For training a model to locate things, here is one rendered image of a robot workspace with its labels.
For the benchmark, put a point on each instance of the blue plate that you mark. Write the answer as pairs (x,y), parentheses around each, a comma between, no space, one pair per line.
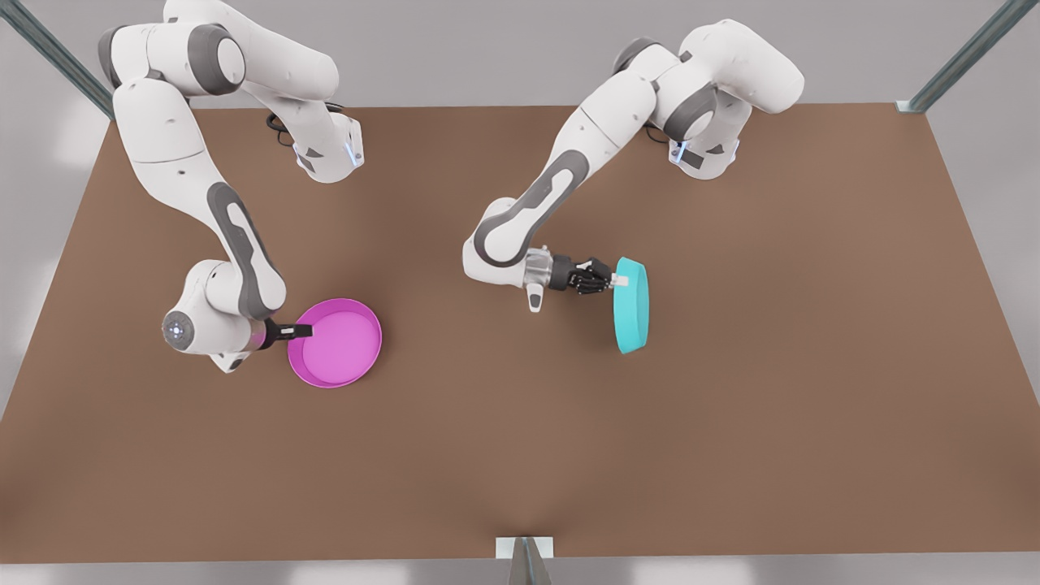
(631,305)

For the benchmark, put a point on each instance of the pink plate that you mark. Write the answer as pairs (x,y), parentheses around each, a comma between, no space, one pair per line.
(337,343)

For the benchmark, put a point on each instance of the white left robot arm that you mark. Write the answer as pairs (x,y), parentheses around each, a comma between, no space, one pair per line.
(601,114)

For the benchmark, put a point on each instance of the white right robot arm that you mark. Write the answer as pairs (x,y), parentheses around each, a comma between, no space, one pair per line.
(166,154)

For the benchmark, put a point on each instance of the silver frame post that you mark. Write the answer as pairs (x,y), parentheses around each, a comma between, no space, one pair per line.
(526,561)
(963,55)
(61,55)

